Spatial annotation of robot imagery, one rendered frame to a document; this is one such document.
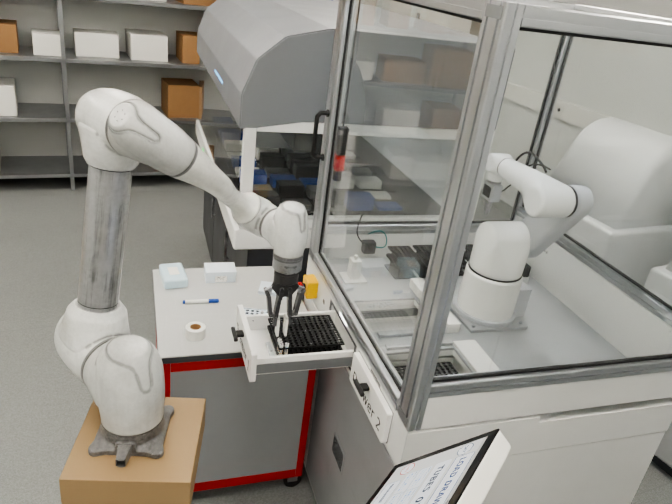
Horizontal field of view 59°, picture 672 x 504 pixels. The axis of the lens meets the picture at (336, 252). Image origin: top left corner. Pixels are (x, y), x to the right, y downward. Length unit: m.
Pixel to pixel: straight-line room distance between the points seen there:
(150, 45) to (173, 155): 4.07
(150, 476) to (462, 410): 0.81
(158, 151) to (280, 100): 1.23
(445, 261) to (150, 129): 0.70
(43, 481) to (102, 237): 1.49
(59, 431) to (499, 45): 2.47
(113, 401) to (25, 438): 1.50
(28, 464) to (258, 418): 1.03
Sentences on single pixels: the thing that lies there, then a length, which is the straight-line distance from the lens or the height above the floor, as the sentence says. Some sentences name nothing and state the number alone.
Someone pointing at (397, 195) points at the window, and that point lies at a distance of 1.63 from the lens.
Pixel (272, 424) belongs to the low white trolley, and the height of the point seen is 0.39.
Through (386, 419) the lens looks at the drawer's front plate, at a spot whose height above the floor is 0.91.
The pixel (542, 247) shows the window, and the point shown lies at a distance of 1.50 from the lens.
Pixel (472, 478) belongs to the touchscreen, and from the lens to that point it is 1.20.
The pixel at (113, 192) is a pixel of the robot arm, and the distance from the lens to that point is 1.51.
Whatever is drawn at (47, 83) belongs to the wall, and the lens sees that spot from 5.82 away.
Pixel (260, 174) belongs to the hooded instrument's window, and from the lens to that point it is 2.60.
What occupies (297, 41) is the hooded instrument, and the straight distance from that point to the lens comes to 2.48.
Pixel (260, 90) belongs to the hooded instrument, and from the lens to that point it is 2.48.
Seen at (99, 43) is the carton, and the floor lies 1.20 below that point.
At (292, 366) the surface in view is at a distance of 1.92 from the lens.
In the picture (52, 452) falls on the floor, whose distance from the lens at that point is 2.93.
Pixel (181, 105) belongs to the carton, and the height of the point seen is 0.73.
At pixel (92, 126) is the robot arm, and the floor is 1.62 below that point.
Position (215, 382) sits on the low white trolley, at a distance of 2.21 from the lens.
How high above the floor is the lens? 2.02
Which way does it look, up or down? 26 degrees down
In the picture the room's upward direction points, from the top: 8 degrees clockwise
